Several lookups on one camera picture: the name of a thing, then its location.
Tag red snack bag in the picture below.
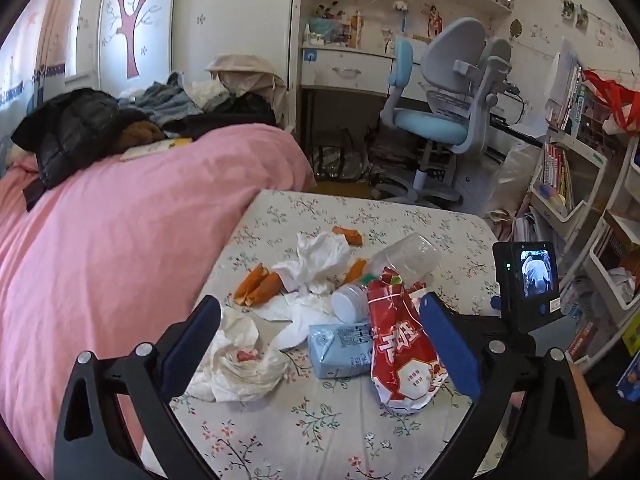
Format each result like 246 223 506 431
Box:
366 267 449 414

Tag pink tree decal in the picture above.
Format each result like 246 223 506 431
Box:
100 0 173 80

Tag white crumpled garment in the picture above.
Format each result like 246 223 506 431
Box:
187 80 231 111

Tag teal container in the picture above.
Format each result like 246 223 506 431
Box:
305 17 351 46

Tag clear plastic bag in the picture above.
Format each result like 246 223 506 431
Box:
487 142 545 222

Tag red stained white tissue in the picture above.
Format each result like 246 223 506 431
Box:
184 304 292 404

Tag orange peel pieces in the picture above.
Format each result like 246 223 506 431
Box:
233 262 266 306

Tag white book trolley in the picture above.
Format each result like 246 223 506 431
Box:
529 132 609 242

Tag silver foil bag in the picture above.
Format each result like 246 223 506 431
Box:
312 144 372 182

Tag yellow box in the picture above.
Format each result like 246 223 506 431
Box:
621 310 640 357

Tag green label plastic bottle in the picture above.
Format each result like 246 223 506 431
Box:
330 272 382 324

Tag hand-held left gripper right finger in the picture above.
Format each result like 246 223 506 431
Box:
419 291 591 480

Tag white desk with drawers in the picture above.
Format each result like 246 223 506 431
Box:
299 42 546 181

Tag photo string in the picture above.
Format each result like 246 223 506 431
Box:
510 0 640 63

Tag white storage rack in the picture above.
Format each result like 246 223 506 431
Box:
582 135 640 376

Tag large white tissue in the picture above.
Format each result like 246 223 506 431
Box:
272 230 352 294

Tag orange wrapper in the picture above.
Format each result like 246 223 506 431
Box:
247 272 284 307

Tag blue grey desk chair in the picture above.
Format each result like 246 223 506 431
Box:
372 17 513 207

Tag red fabric bag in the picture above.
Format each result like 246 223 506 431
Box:
581 69 640 134

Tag black puffer jacket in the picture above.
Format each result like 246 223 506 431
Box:
11 88 151 211

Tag blue denim clothes pile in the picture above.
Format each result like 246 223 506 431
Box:
120 72 206 126

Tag yellow flat booklet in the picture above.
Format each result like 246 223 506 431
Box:
120 137 194 162

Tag floral cloth cover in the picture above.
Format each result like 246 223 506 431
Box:
170 189 516 480

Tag person's right forearm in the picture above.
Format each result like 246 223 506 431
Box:
570 362 627 480

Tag blue box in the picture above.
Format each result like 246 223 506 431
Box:
615 355 640 404

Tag black garment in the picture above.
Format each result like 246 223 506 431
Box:
162 95 278 142

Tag pink blanket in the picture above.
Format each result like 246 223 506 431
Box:
0 125 317 480

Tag brown plush toy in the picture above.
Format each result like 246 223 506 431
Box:
117 121 167 154

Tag blue drink carton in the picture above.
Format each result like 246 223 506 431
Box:
307 320 374 380

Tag beige garment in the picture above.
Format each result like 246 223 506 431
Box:
205 52 288 126

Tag small orange peel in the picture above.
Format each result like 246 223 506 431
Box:
332 226 364 246

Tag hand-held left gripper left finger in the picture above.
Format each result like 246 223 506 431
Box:
52 294 223 480

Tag large clear plastic bottle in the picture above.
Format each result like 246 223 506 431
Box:
365 232 442 287

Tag pink curtain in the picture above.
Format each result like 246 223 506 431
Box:
30 0 93 111

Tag row of upright books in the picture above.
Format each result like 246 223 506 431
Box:
544 52 586 137

